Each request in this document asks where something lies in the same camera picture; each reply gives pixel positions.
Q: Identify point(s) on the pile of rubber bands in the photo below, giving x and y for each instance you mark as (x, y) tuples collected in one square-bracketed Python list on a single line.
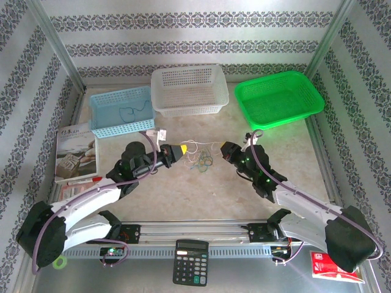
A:
[(207, 143)]

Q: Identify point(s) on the green plastic basket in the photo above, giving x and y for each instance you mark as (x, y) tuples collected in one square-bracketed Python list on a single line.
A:
[(275, 97)]

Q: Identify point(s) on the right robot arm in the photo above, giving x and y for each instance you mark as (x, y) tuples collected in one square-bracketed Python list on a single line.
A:
[(305, 201)]

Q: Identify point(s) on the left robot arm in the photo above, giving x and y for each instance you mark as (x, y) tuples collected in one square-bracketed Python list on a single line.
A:
[(88, 198)]

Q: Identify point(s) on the red marker pen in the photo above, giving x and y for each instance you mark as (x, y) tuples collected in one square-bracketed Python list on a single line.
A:
[(85, 180)]

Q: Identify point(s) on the white plastic basket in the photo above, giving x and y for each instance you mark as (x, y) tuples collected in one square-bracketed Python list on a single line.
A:
[(189, 91)]

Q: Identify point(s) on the picture book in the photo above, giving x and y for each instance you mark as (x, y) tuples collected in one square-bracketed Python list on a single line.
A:
[(76, 152)]

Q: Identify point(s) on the light blue plastic basket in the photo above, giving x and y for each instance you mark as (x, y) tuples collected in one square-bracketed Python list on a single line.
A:
[(107, 100)]

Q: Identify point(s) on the pink paper packet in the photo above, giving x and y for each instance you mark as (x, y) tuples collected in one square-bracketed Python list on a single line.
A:
[(73, 192)]

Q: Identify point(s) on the right controller board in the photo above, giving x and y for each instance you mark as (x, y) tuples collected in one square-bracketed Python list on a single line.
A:
[(279, 251)]

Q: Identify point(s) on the controller board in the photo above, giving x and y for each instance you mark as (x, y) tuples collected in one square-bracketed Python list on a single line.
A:
[(279, 251), (111, 251)]

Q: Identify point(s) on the left controller board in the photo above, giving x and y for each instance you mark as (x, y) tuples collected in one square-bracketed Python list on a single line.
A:
[(111, 251)]

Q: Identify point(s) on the black desk calculator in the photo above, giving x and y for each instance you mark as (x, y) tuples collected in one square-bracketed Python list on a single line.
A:
[(191, 265)]

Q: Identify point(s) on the red foil packet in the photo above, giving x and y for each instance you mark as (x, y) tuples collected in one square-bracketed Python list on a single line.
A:
[(320, 268)]

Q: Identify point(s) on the green tape roll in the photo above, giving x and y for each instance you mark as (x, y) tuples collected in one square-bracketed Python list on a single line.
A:
[(65, 262)]

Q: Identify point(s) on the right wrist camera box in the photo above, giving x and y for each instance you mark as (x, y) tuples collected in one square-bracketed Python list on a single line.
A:
[(247, 140)]

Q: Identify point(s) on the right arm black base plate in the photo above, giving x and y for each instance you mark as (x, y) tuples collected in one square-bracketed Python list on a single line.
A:
[(256, 233)]

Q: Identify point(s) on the aluminium mounting rail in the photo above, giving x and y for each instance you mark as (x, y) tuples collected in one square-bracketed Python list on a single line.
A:
[(189, 229)]

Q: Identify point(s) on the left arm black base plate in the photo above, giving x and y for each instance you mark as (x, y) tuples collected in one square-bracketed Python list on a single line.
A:
[(134, 233)]

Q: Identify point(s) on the aluminium frame post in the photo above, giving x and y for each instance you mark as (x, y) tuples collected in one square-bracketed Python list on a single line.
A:
[(330, 36), (55, 42)]

